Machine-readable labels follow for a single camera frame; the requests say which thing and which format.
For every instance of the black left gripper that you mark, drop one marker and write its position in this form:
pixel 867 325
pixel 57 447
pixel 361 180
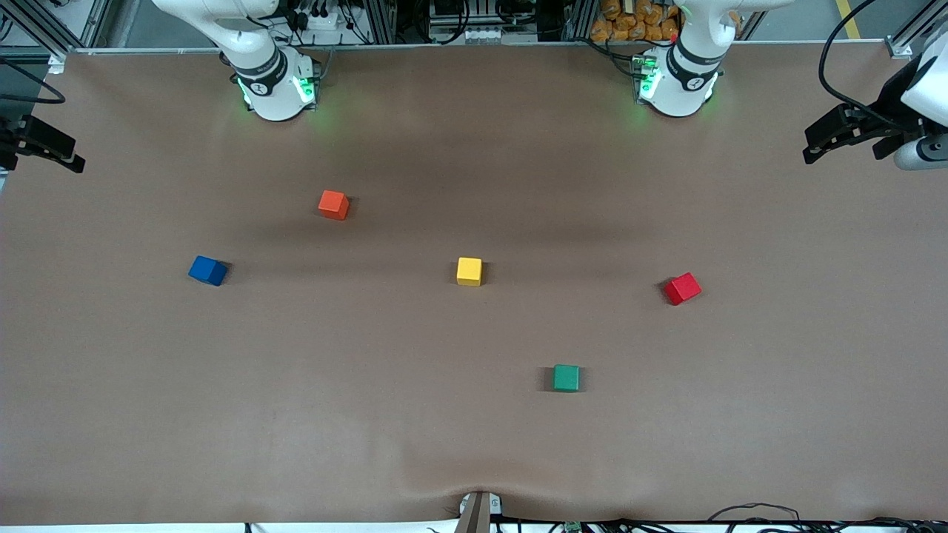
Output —
pixel 891 106

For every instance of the blue wooden block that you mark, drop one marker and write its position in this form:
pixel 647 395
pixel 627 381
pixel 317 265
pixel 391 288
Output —
pixel 207 270

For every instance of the red wooden block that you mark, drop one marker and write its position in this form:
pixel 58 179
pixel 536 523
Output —
pixel 682 289

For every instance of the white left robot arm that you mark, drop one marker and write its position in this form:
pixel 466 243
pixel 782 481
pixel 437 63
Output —
pixel 685 81

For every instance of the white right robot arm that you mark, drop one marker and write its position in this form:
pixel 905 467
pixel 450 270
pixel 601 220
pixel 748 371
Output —
pixel 270 89

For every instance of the pile of orange toys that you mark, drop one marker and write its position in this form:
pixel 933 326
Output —
pixel 629 26

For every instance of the orange wooden block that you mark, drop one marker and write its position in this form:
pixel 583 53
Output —
pixel 333 205

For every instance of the white power strip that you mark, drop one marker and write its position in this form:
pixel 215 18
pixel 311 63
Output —
pixel 318 21

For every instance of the green wooden block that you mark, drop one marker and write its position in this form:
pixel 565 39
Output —
pixel 566 377

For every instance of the white terminal block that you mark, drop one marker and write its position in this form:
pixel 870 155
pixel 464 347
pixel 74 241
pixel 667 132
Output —
pixel 485 34

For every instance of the yellow wooden block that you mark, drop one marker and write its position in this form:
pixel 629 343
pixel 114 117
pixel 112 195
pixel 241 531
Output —
pixel 469 272

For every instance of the brown table cover sheet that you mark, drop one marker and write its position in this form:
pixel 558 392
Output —
pixel 474 444

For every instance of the aluminium frame profile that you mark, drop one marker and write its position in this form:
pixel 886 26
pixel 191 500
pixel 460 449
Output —
pixel 37 26
pixel 574 18
pixel 379 21
pixel 907 41

